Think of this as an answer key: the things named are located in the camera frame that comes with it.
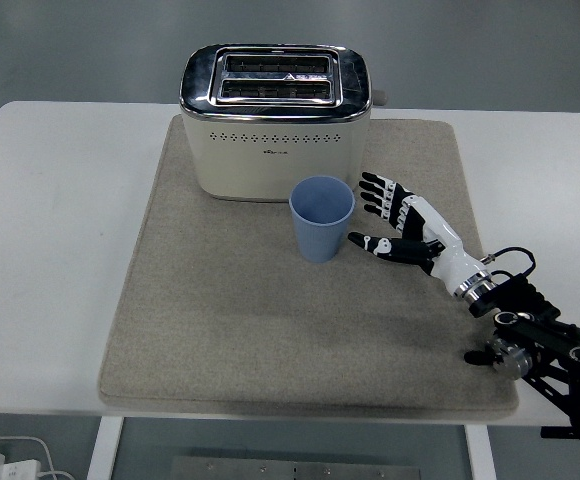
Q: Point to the light blue plastic cup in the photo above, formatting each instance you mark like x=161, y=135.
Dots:
x=320, y=235

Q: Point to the grey metal plate with screws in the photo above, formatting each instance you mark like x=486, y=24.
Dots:
x=295, y=470

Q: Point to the white table leg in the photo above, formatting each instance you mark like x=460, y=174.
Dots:
x=480, y=452
x=102, y=450

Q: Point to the beige fabric table mat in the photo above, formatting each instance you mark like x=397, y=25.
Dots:
x=250, y=330

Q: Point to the white power strip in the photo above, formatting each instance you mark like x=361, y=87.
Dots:
x=5, y=467

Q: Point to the cream chrome two-slot toaster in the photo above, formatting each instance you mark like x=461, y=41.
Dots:
x=275, y=150

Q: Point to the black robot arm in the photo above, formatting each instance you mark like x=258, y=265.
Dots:
x=520, y=295

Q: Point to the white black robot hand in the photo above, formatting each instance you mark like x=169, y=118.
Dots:
x=452, y=260

